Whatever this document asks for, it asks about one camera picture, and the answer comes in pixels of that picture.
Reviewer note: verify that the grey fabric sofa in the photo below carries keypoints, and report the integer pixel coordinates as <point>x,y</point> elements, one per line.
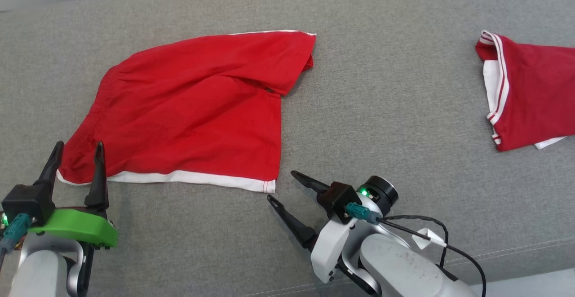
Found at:
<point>382,86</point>

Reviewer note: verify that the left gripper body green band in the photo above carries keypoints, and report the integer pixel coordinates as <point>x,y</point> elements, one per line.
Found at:
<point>76,227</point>

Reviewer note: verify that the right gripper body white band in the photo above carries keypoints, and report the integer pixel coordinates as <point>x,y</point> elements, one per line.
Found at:
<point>330,252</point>

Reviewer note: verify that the right black wrist camera box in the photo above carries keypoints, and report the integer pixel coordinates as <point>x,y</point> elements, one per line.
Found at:
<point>337,198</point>

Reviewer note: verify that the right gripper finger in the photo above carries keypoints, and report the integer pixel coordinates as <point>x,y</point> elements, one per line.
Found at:
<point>312,183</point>
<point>294,223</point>

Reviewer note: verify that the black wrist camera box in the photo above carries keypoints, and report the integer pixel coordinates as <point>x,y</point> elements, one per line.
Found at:
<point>27,202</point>
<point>337,198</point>

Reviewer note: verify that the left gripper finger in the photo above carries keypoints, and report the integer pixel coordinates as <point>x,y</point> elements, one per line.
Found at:
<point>51,166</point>
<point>99,184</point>

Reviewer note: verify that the red shorts with white hem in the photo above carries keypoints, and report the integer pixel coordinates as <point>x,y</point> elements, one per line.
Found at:
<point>188,121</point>

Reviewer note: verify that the left black wrist camera box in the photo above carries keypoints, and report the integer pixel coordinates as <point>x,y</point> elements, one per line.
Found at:
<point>27,202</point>

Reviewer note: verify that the red jersey with white sleeves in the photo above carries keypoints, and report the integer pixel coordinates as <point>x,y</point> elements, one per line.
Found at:
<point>534,95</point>

